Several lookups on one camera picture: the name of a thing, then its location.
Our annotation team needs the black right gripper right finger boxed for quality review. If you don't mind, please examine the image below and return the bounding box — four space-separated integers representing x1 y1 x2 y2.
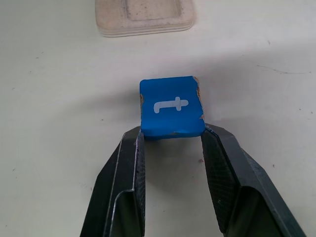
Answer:
201 124 307 237

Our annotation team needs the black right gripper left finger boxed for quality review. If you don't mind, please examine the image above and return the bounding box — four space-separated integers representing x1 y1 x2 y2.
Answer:
79 125 146 237

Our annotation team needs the blue letter t block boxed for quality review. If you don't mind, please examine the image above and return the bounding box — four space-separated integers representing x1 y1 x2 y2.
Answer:
139 75 206 141

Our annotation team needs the beige plastic tray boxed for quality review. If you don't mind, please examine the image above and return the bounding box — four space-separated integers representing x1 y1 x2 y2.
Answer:
94 0 195 38

